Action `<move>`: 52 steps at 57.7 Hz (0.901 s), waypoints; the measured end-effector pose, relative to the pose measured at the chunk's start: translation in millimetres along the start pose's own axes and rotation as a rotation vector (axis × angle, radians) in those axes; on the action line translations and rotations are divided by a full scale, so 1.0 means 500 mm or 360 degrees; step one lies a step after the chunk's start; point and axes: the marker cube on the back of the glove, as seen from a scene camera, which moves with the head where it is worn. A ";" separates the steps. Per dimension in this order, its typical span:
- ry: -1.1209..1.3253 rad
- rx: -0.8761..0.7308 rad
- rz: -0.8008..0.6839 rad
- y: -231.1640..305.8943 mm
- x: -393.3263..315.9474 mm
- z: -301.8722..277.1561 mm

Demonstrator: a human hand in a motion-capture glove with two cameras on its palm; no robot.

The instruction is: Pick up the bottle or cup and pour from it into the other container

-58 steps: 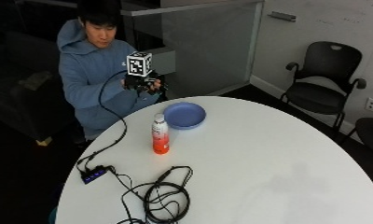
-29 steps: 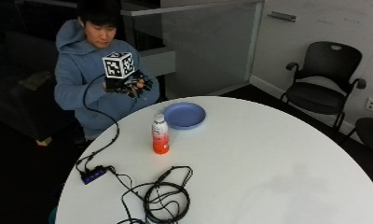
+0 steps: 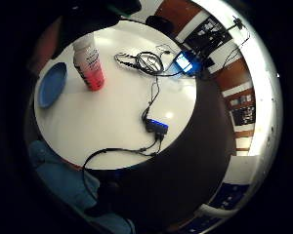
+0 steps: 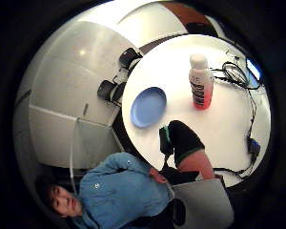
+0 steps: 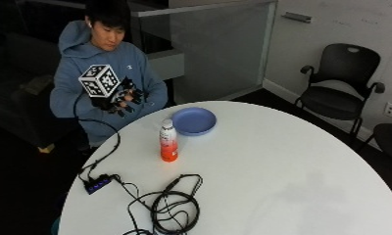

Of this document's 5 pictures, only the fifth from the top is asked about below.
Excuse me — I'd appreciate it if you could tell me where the white marker cube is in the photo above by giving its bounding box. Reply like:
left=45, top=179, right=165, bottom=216
left=77, top=64, right=121, bottom=99

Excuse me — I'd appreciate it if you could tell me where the orange and white bottle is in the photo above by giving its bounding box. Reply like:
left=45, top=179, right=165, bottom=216
left=158, top=118, right=179, bottom=164

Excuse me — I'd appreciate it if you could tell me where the blue plate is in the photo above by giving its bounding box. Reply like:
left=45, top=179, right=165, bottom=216
left=169, top=107, right=218, bottom=137

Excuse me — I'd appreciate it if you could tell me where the the person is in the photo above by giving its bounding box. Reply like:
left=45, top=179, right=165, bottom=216
left=48, top=0, right=167, bottom=149

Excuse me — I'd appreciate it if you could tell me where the glass partition panel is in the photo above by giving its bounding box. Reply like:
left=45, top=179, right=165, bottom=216
left=130, top=0, right=279, bottom=105

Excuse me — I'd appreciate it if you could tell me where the dark sofa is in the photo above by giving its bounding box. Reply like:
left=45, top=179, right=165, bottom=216
left=0, top=31, right=82, bottom=155

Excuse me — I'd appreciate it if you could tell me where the black usb hub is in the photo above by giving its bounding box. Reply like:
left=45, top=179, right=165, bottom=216
left=82, top=174, right=114, bottom=196

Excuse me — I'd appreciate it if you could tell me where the black office chair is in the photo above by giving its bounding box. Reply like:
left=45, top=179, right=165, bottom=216
left=293, top=43, right=386, bottom=140

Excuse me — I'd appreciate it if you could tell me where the black glove cable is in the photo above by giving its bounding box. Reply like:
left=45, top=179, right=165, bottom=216
left=72, top=92, right=121, bottom=182

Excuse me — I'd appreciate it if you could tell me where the black coiled cable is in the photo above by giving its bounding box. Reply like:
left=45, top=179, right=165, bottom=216
left=109, top=173, right=205, bottom=235

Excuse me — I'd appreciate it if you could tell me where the grey wall-mounted tray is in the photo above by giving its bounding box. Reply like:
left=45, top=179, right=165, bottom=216
left=281, top=12, right=313, bottom=24

